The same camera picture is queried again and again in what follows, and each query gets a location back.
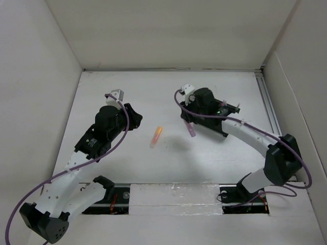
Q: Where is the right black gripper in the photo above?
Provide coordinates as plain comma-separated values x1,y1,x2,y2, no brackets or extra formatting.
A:
179,95,207,123

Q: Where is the pink highlighter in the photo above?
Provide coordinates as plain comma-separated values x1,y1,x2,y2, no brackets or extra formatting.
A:
184,120,196,137

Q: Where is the orange highlighter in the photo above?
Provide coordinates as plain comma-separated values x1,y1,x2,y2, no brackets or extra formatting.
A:
150,127,162,148

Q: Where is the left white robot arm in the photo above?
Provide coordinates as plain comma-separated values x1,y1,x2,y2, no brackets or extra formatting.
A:
19,103,143,244

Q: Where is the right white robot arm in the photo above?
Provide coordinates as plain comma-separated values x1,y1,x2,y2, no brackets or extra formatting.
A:
174,84,302,201

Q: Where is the black two-slot pen holder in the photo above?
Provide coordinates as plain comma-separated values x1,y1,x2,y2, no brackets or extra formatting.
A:
218,102,240,116

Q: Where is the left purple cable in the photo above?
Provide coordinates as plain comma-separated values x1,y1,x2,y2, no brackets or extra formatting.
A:
5,93,131,243

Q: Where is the purple cable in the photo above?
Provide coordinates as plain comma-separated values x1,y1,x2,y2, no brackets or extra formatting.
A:
174,88,313,207
5,93,131,243

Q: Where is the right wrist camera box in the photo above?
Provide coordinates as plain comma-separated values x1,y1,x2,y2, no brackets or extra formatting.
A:
180,84,195,106

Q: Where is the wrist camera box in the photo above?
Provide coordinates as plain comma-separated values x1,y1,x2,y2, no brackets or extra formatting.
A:
105,89,124,106
180,84,195,106

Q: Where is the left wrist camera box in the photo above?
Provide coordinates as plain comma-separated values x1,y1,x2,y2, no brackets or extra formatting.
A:
105,89,124,106

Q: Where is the aluminium rail right side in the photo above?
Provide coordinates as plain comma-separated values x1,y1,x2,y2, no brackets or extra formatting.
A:
254,69,282,135

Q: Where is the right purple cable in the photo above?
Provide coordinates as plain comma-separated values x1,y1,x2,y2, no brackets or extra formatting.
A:
174,88,313,207

